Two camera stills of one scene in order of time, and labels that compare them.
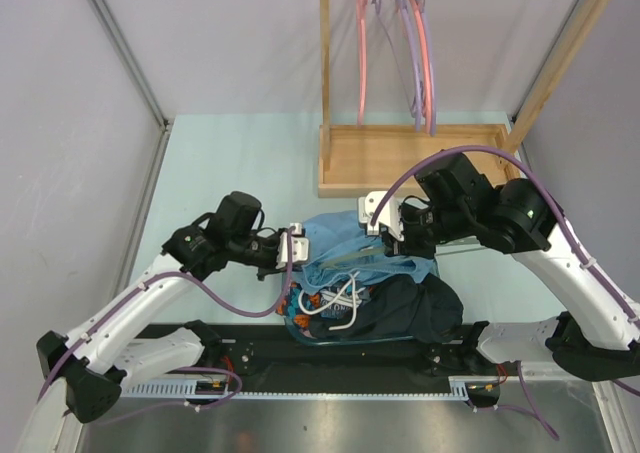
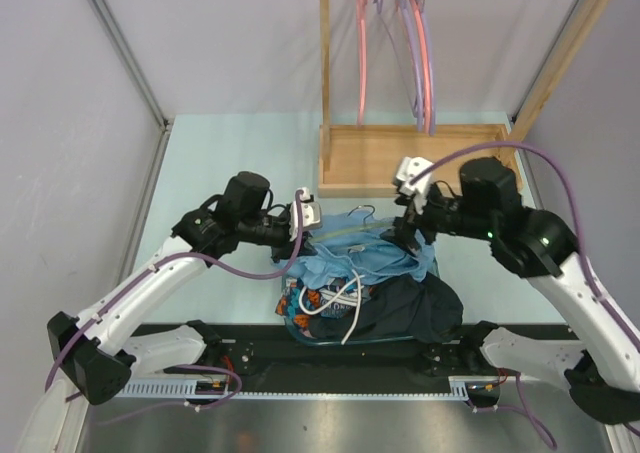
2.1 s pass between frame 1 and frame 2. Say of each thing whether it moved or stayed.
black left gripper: moved
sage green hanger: moved
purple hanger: stayed
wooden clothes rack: stayed
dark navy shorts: stayed
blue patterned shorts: stayed
